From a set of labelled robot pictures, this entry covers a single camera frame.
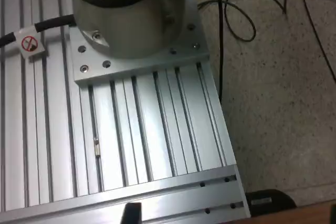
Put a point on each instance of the white warning tag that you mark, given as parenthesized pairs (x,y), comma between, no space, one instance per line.
(30,45)

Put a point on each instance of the aluminium profile robot stand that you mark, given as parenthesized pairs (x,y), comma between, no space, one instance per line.
(157,129)

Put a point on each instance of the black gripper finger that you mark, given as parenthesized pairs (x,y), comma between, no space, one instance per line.
(132,213)
(333,215)

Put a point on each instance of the aluminium robot mounting plate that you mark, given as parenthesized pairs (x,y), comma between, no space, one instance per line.
(92,75)

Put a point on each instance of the small metal slot nut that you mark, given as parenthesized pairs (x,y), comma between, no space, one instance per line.
(97,148)

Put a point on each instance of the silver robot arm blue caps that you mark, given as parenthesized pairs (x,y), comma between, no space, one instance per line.
(126,24)

